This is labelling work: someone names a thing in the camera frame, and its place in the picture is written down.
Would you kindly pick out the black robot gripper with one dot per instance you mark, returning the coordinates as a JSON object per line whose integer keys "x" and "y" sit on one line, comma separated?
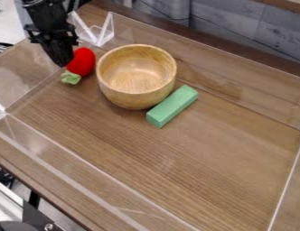
{"x": 57, "y": 42}

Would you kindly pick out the clear acrylic tray enclosure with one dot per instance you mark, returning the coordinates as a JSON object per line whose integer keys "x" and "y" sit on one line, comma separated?
{"x": 217, "y": 171}

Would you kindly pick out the green rectangular block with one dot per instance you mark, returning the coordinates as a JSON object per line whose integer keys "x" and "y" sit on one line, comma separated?
{"x": 161, "y": 114}

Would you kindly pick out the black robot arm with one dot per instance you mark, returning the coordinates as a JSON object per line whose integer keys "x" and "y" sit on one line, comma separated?
{"x": 50, "y": 29}

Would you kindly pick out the red plush fruit green leaf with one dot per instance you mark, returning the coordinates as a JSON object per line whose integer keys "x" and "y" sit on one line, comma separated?
{"x": 79, "y": 67}

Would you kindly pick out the black bracket with bolt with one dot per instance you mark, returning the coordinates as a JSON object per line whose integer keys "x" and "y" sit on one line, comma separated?
{"x": 37, "y": 219}

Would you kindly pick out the wooden bowl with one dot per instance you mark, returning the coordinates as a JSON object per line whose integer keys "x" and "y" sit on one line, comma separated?
{"x": 135, "y": 75}

